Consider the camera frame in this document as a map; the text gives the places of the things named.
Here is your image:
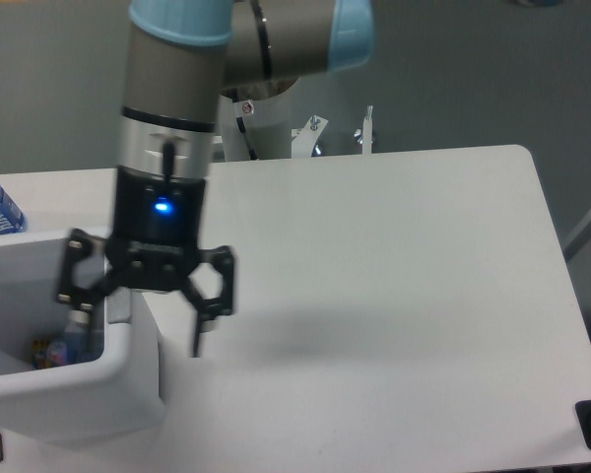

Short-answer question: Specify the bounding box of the white plastic trash can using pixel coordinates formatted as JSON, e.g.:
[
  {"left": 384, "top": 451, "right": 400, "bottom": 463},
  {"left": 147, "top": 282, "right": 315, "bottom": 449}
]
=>
[{"left": 0, "top": 232, "right": 165, "bottom": 442}]

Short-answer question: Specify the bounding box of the black cable on pedestal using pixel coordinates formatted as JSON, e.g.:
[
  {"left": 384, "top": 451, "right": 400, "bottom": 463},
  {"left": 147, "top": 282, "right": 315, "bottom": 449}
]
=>
[{"left": 230, "top": 88, "right": 258, "bottom": 162}]

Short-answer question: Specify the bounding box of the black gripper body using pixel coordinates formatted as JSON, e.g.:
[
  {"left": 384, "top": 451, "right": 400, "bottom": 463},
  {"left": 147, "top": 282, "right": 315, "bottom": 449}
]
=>
[{"left": 105, "top": 166, "right": 206, "bottom": 292}]

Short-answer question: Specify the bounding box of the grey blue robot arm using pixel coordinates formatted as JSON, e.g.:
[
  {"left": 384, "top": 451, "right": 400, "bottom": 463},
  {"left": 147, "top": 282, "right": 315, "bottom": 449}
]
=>
[{"left": 56, "top": 1, "right": 374, "bottom": 334}]

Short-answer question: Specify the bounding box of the clear plastic bottle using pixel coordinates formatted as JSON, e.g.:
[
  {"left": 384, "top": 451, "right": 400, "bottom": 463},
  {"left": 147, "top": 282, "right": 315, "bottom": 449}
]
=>
[{"left": 48, "top": 310, "right": 104, "bottom": 368}]

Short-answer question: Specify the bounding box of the white metal frame bracket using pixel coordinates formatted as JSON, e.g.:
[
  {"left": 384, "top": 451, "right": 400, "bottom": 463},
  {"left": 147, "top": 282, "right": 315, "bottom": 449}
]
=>
[{"left": 210, "top": 105, "right": 379, "bottom": 162}]

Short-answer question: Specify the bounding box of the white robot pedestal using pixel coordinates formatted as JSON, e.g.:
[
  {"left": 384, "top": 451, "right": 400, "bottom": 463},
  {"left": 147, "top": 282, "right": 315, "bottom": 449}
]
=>
[{"left": 218, "top": 78, "right": 299, "bottom": 162}]

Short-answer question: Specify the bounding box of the colourful snack wrapper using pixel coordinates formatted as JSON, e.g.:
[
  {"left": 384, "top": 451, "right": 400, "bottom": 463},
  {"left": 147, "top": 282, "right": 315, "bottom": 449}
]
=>
[{"left": 32, "top": 339, "right": 56, "bottom": 370}]

